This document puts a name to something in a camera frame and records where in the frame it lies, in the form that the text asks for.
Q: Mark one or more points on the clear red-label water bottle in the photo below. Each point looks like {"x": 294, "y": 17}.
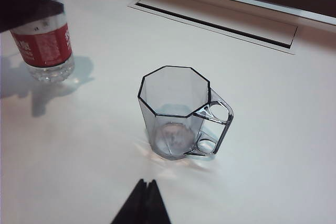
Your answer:
{"x": 44, "y": 48}

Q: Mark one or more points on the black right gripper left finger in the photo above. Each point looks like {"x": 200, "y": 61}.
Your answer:
{"x": 134, "y": 205}

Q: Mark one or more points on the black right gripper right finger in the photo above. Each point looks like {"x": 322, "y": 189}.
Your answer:
{"x": 157, "y": 205}

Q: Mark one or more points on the grey transparent faceted mug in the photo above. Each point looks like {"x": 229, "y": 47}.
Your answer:
{"x": 157, "y": 129}

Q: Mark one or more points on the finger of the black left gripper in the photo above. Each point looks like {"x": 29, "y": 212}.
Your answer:
{"x": 23, "y": 9}

